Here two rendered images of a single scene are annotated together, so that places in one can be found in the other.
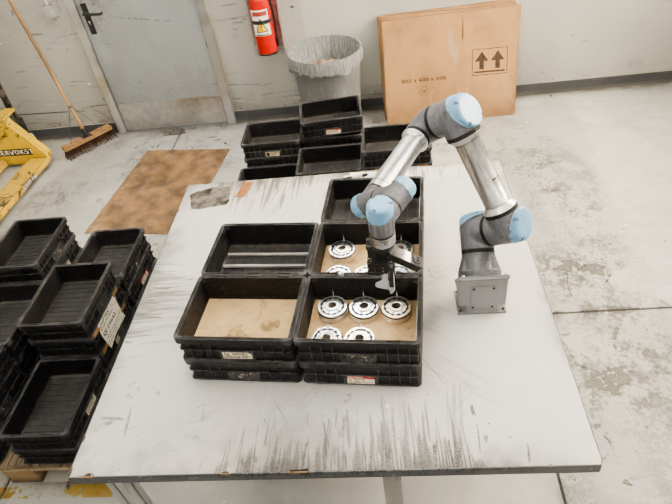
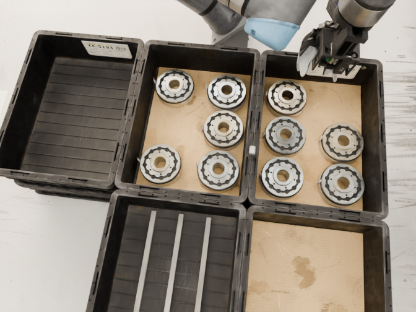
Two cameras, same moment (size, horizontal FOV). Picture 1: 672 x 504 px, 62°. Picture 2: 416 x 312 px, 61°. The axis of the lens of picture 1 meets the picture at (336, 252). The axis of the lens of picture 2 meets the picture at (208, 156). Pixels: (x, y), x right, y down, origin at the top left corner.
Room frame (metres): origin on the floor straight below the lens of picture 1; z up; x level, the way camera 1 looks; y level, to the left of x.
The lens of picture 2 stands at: (1.53, 0.26, 1.68)
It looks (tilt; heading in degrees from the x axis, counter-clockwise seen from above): 71 degrees down; 269
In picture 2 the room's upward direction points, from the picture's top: 5 degrees counter-clockwise
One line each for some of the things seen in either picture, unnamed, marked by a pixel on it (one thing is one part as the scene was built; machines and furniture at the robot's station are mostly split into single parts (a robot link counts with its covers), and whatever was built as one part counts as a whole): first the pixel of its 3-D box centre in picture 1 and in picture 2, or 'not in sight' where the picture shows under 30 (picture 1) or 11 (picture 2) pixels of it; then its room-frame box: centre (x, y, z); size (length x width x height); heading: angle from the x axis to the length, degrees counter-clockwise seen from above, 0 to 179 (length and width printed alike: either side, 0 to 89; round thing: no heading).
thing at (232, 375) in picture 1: (252, 338); not in sight; (1.35, 0.34, 0.76); 0.40 x 0.30 x 0.12; 77
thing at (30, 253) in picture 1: (44, 273); not in sight; (2.41, 1.59, 0.37); 0.40 x 0.30 x 0.45; 172
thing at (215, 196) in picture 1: (209, 196); not in sight; (2.39, 0.59, 0.71); 0.22 x 0.19 x 0.01; 82
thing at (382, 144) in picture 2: (360, 309); (318, 129); (1.26, -0.05, 0.92); 0.40 x 0.30 x 0.02; 77
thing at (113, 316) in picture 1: (112, 320); not in sight; (1.92, 1.10, 0.41); 0.31 x 0.02 x 0.16; 172
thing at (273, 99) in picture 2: (396, 307); (286, 96); (1.30, -0.17, 0.86); 0.10 x 0.10 x 0.01
